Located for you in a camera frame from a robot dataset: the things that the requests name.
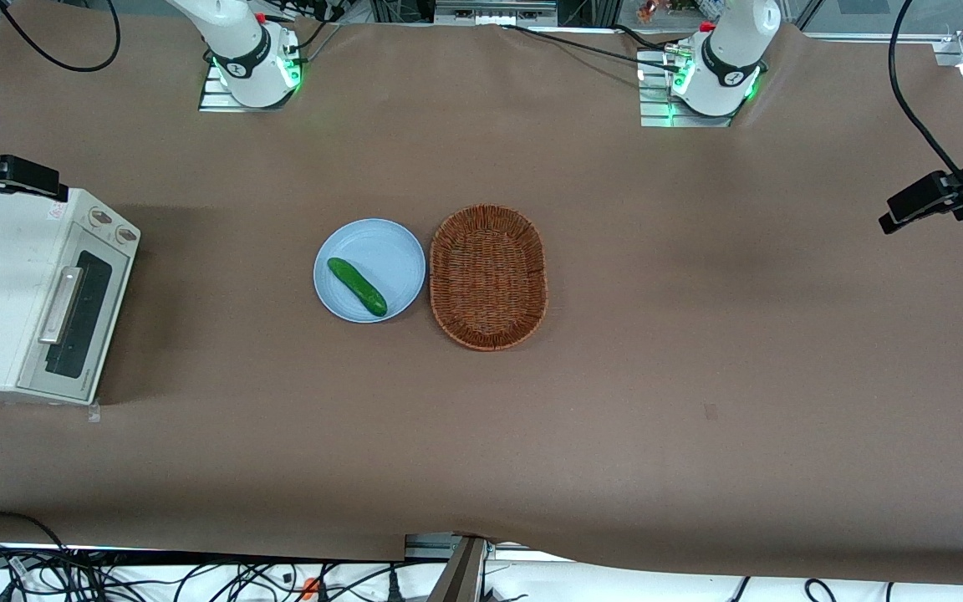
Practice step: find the green cucumber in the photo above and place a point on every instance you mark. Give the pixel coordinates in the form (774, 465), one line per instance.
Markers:
(356, 286)

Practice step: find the aluminium extrusion post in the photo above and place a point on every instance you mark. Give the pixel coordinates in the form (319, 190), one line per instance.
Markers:
(465, 573)

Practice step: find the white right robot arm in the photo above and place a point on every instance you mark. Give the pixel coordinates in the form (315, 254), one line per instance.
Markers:
(247, 50)

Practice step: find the light blue plate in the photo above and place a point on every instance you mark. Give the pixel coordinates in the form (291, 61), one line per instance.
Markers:
(381, 251)

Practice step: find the clear plastic stop bracket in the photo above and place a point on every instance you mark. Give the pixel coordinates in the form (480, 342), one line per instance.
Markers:
(94, 412)

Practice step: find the brown wicker oval basket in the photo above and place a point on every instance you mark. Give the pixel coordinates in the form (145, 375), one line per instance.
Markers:
(488, 278)

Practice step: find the brown paper table cover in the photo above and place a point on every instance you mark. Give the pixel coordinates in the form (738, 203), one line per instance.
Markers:
(615, 418)

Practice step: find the oven door with glass window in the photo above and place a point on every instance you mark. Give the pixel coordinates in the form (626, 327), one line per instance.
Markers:
(105, 309)

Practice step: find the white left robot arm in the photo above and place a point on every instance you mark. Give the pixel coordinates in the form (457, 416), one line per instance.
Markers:
(728, 58)

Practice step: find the round oven control knob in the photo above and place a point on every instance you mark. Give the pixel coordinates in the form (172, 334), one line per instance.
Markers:
(100, 218)
(125, 235)

